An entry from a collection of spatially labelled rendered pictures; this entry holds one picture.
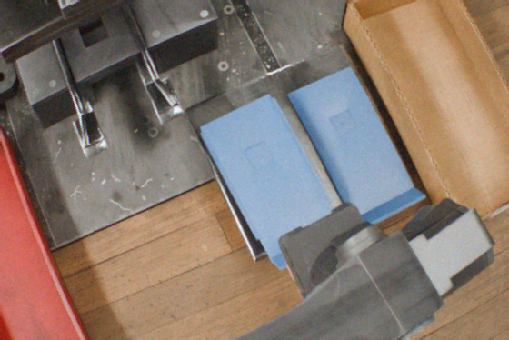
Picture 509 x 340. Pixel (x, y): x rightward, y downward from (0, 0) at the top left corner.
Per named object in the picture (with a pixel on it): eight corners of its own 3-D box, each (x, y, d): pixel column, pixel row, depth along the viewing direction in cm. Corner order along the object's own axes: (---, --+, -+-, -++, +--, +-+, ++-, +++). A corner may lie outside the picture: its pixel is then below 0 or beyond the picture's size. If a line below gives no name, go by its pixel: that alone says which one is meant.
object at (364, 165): (359, 236, 105) (363, 230, 102) (287, 95, 109) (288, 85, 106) (421, 204, 106) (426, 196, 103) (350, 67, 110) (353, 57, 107)
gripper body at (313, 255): (348, 197, 91) (380, 217, 84) (387, 299, 94) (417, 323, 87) (277, 235, 90) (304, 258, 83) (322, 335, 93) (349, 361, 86)
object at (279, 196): (279, 275, 100) (281, 270, 97) (200, 128, 104) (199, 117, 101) (348, 240, 101) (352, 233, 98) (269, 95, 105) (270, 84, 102)
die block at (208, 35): (43, 130, 110) (32, 108, 102) (17, 52, 112) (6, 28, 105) (218, 48, 112) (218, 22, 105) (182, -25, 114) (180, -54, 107)
